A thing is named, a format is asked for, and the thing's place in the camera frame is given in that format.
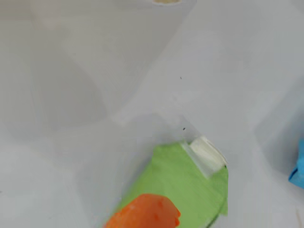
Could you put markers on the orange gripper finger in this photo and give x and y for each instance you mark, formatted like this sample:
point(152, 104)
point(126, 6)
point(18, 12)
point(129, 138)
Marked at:
point(147, 213)

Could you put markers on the green paper-wrapped packet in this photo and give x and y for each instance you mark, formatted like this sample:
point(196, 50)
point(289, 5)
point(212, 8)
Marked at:
point(175, 175)

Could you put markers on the blue paper-wrapped packet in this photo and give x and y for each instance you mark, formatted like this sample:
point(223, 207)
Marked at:
point(298, 171)

